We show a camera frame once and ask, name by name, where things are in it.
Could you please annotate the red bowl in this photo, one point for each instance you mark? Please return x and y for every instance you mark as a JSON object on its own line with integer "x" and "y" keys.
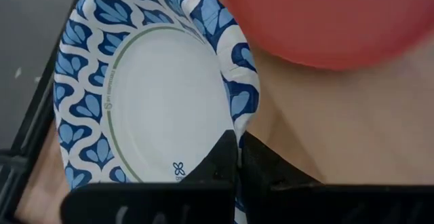
{"x": 322, "y": 20}

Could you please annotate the black table edge rail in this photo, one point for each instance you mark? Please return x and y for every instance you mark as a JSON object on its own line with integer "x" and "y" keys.
{"x": 35, "y": 122}

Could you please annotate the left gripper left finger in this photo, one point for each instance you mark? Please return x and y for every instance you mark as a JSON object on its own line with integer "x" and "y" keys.
{"x": 152, "y": 203}

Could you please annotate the blue patterned paper plate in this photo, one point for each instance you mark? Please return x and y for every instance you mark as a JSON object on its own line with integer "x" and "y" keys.
{"x": 162, "y": 98}

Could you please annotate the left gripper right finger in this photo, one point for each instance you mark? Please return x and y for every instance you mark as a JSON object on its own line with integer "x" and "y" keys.
{"x": 305, "y": 203}

